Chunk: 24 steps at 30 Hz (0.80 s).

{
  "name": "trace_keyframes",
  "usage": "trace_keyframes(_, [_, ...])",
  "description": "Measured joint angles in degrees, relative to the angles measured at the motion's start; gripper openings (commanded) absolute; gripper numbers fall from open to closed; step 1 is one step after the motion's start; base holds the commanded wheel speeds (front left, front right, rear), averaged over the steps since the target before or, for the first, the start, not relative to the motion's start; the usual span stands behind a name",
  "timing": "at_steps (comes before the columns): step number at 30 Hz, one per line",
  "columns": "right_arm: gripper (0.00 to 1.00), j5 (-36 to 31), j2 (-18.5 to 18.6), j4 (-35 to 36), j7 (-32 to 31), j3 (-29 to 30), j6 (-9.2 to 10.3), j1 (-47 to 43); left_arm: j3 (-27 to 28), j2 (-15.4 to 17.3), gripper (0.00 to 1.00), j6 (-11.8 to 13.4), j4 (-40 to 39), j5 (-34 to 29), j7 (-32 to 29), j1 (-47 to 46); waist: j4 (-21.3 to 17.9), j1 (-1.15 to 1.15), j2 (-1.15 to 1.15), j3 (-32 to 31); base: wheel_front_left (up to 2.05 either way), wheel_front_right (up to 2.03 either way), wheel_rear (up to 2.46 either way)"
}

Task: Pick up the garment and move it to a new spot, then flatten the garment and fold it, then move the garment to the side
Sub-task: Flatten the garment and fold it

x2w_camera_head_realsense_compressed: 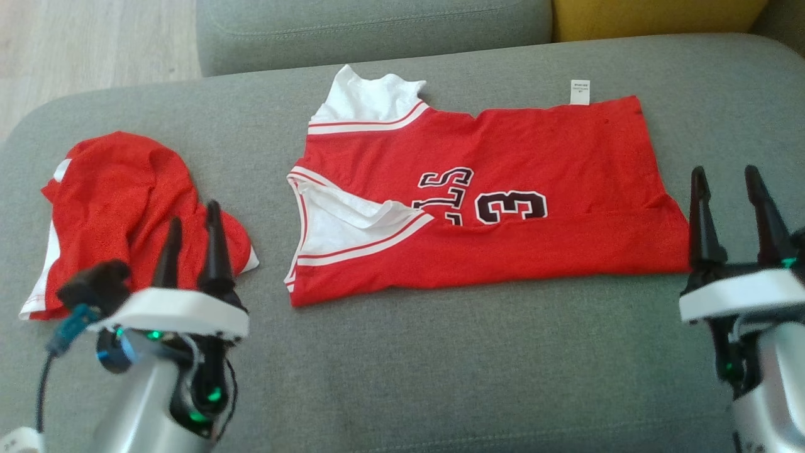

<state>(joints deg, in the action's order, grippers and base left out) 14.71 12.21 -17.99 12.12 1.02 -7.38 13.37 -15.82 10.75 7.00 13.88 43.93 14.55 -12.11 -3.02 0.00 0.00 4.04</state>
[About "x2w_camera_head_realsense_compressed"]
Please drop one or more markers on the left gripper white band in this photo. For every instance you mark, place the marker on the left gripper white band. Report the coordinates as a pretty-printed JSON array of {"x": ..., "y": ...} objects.
[{"x": 182, "y": 311}]

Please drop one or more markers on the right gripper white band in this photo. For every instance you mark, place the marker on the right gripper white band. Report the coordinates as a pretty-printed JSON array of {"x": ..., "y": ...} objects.
[{"x": 742, "y": 296}]

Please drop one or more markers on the red basketball jersey white sleeves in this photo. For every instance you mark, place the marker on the red basketball jersey white sleeves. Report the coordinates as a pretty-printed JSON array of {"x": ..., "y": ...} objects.
[{"x": 503, "y": 239}]

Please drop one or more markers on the wide yellow sofa back cushion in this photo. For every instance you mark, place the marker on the wide yellow sofa back cushion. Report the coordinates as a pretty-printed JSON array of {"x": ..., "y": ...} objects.
[{"x": 654, "y": 16}]

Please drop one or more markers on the taupe partition panel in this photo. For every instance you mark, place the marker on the taupe partition panel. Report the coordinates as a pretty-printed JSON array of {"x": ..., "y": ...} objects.
[{"x": 786, "y": 19}]

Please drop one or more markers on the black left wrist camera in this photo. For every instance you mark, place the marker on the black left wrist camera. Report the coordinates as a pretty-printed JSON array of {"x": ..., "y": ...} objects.
[{"x": 94, "y": 283}]

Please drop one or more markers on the red mesh shorts white stripe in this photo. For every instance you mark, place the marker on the red mesh shorts white stripe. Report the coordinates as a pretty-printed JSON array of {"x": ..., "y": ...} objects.
[{"x": 119, "y": 207}]

